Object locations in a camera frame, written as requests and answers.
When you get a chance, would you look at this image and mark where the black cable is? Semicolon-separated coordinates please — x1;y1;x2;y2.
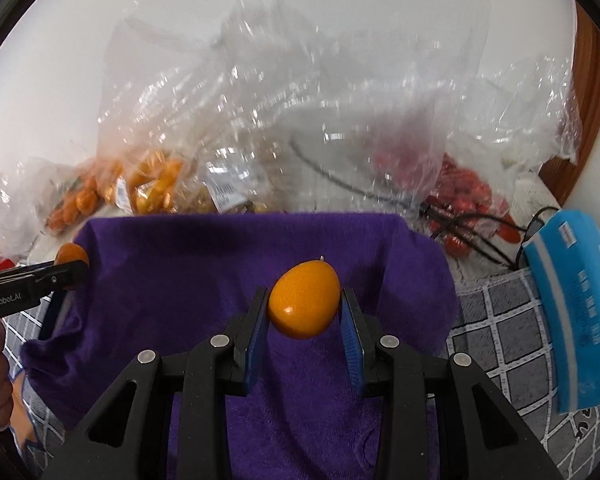
290;135;561;271

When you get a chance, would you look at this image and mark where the large clear plastic bag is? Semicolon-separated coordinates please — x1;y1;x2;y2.
97;0;486;221

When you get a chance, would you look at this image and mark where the pile of cherry tomatoes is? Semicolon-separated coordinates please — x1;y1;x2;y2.
375;150;526;261

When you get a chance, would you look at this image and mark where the pile of kumquats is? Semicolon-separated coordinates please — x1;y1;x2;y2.
112;152;268;215

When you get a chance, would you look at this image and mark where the small round orange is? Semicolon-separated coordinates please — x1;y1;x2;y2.
55;243;90;291

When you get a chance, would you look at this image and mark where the purple towel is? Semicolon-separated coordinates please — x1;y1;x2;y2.
20;212;463;480

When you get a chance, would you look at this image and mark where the blue tissue pack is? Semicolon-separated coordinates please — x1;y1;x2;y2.
522;209;600;416

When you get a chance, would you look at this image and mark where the pile of mandarins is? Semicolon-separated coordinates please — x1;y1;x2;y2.
47;159;103;233

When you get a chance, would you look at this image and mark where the grey checked blanket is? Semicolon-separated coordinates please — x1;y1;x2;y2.
0;240;600;480

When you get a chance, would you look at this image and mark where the clear plastic kumquat bag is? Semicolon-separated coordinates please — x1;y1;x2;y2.
100;147;283;217

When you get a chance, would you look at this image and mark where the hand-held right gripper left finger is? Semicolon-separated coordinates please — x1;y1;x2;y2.
40;287;271;480

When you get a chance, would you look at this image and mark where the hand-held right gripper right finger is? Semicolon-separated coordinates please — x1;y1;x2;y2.
339;287;563;480

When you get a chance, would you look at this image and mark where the white plastic bag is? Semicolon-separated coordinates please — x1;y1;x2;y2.
0;156;108;256

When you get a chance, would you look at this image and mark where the clear plastic tomato bag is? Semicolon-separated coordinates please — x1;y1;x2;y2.
370;55;583;261

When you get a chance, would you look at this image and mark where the brown wooden door frame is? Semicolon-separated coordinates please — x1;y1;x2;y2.
537;2;600;208

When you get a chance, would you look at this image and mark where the oval orange kumquat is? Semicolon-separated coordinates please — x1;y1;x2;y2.
268;256;342;339

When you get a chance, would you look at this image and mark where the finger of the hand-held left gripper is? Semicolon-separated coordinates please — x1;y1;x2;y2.
29;259;90;292

